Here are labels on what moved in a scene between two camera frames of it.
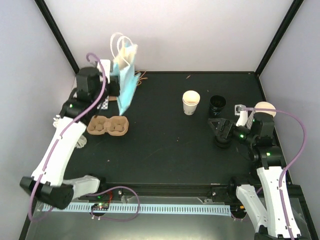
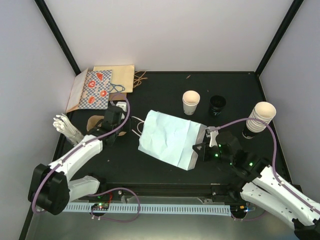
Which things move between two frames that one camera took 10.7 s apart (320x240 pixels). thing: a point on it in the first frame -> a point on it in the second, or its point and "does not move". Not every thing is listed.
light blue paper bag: x=124 y=52 -> x=172 y=139
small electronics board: x=98 y=206 does not move
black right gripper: x=222 y=126 -> x=203 y=155
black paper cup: x=217 y=103 does not move
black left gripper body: x=115 y=91 -> x=117 y=132
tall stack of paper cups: x=261 y=105 does not move
